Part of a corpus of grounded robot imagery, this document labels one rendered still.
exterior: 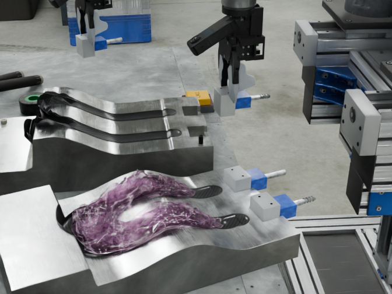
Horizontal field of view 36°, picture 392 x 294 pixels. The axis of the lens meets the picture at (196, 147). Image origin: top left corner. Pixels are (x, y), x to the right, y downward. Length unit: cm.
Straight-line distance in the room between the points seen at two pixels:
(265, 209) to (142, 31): 357
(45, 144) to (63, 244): 33
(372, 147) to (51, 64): 113
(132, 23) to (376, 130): 347
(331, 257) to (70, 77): 103
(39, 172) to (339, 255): 116
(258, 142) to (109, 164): 196
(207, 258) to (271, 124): 240
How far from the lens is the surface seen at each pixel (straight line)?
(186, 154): 130
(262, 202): 113
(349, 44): 172
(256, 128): 334
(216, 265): 105
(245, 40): 133
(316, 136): 330
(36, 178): 132
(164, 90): 179
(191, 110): 148
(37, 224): 106
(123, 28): 458
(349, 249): 216
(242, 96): 140
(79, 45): 177
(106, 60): 203
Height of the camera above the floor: 151
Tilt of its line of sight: 29 degrees down
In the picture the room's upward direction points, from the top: straight up
